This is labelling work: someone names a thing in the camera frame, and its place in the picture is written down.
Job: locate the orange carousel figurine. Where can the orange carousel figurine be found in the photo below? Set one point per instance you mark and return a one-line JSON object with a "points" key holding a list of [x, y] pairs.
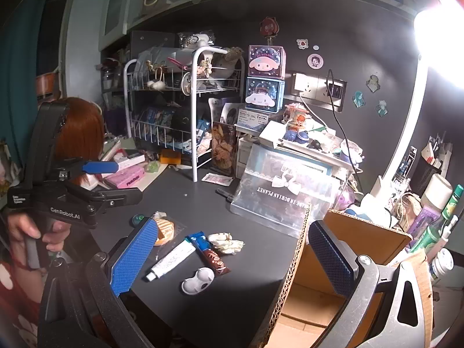
{"points": [[295, 116]]}

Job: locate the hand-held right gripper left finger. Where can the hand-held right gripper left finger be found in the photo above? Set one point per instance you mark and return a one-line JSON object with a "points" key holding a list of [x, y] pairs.
{"points": [[134, 257]]}

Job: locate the pale character wall sticker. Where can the pale character wall sticker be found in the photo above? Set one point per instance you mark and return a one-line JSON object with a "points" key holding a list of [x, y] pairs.
{"points": [[372, 82]]}

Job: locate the black small bag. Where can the black small bag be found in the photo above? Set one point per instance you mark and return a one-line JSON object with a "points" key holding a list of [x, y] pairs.
{"points": [[181, 119]]}

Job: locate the person's left hand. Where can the person's left hand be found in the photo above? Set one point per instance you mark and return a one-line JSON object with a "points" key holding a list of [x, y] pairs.
{"points": [[20, 226]]}

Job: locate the purple packet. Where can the purple packet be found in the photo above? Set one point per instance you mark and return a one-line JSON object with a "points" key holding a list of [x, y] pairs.
{"points": [[422, 219]]}

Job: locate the green bottle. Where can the green bottle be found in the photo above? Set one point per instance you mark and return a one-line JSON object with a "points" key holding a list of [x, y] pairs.
{"points": [[453, 203]]}

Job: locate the orange block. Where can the orange block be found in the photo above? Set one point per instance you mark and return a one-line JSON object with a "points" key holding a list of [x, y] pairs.
{"points": [[170, 156]]}

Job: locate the white pill bottle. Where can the white pill bottle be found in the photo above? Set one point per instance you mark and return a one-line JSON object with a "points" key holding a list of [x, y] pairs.
{"points": [[440, 264]]}

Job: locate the spring head wall toy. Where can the spring head wall toy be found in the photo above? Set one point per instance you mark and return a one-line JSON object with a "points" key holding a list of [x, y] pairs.
{"points": [[270, 25]]}

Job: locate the round character badge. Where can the round character badge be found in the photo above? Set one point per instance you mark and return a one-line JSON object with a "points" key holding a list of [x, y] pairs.
{"points": [[315, 60]]}

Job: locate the blue cartoon box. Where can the blue cartoon box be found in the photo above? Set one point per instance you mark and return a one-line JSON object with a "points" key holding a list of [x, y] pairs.
{"points": [[261, 92]]}

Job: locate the strawberry wall sticker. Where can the strawberry wall sticker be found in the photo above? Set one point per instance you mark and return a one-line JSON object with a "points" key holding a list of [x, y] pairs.
{"points": [[302, 42]]}

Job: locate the black mesh pen holder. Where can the black mesh pen holder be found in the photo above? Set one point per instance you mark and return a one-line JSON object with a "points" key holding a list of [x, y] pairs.
{"points": [[427, 170]]}

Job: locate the white labelled card box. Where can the white labelled card box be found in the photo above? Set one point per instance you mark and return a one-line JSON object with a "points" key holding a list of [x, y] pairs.
{"points": [[253, 118]]}

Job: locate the white paper roll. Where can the white paper roll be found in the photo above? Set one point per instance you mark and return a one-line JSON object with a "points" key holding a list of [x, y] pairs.
{"points": [[438, 190]]}

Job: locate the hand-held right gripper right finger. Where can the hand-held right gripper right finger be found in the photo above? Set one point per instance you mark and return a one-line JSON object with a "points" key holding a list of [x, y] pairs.
{"points": [[331, 257]]}

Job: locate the pink wipes packet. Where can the pink wipes packet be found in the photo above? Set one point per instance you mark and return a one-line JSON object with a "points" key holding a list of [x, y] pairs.
{"points": [[125, 179]]}

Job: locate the green ball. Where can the green ball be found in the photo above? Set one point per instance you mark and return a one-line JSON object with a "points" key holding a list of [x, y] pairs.
{"points": [[152, 166]]}

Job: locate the white tissue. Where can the white tissue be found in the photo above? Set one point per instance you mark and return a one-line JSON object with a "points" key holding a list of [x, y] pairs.
{"points": [[228, 243]]}

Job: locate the orange hair wig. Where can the orange hair wig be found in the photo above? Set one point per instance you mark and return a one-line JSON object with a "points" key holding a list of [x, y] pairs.
{"points": [[78, 130]]}

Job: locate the teal character wall sticker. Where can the teal character wall sticker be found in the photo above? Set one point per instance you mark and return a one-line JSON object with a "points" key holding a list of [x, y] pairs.
{"points": [[358, 98]]}

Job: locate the white spray bottle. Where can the white spray bottle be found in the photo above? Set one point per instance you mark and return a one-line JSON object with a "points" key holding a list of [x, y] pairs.
{"points": [[447, 230]]}

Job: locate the white flat box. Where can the white flat box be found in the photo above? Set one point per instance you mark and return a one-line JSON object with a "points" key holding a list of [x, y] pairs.
{"points": [[273, 132]]}

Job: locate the white charger plug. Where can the white charger plug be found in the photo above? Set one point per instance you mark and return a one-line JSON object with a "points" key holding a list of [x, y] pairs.
{"points": [[301, 81]]}

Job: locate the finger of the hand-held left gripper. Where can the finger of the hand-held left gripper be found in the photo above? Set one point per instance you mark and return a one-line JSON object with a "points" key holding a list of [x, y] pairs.
{"points": [[99, 167], [119, 196]]}

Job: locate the white desk lamp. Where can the white desk lamp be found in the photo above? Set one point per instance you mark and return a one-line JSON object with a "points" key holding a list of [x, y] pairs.
{"points": [[417, 116]]}

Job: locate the orange striped snack packet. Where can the orange striped snack packet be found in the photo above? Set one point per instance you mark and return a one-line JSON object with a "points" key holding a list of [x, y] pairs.
{"points": [[166, 230]]}

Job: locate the clear bag of brown snacks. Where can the clear bag of brown snacks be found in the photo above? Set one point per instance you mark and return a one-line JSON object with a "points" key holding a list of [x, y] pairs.
{"points": [[223, 147]]}

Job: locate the white ointment tube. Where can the white ointment tube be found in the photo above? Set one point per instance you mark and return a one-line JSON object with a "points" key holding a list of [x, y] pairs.
{"points": [[170, 262]]}

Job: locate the brown cardboard box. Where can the brown cardboard box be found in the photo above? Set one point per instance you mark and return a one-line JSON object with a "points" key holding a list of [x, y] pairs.
{"points": [[362, 232]]}

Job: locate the small green round trinket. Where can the small green round trinket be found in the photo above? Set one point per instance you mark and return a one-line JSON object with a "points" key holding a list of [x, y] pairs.
{"points": [[137, 219]]}

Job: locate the brown chocolate bar wrapper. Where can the brown chocolate bar wrapper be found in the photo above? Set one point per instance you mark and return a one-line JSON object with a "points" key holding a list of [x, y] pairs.
{"points": [[212, 257]]}

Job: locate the small white plastic case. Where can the small white plastic case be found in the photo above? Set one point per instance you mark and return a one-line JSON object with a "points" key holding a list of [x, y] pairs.
{"points": [[190, 285]]}

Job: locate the pink cartoon box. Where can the pink cartoon box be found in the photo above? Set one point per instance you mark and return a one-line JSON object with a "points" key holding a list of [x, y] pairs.
{"points": [[266, 61]]}

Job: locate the small pink sachet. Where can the small pink sachet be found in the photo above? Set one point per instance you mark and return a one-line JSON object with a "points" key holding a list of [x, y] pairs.
{"points": [[217, 178]]}

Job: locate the grey wall outlet panel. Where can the grey wall outlet panel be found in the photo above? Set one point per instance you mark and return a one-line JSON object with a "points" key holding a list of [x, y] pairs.
{"points": [[315, 92]]}

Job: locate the brown wooden object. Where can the brown wooden object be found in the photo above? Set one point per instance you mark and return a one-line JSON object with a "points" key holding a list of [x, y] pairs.
{"points": [[47, 85]]}

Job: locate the green character wall sticker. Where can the green character wall sticker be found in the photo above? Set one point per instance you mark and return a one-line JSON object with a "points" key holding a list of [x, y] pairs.
{"points": [[381, 108]]}

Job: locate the black pen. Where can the black pen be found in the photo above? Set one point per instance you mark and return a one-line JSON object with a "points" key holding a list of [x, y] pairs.
{"points": [[223, 192]]}

